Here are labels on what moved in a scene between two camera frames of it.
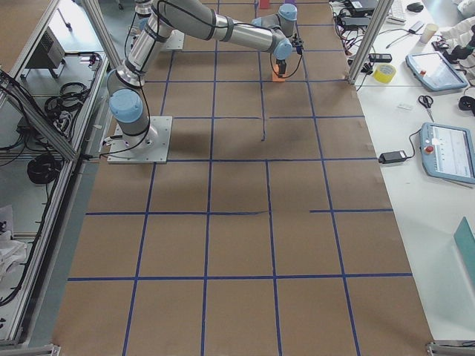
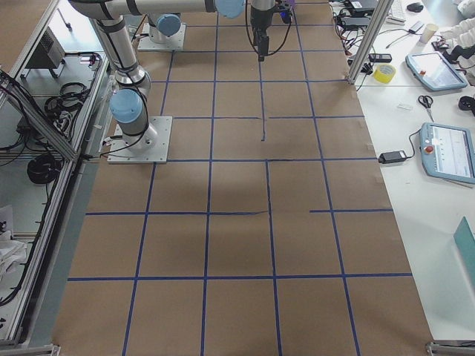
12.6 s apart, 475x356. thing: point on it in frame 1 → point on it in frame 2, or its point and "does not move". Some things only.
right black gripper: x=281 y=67 → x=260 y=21
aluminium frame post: x=380 y=13 does not move
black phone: x=380 y=57 does not move
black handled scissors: x=427 y=101 does not move
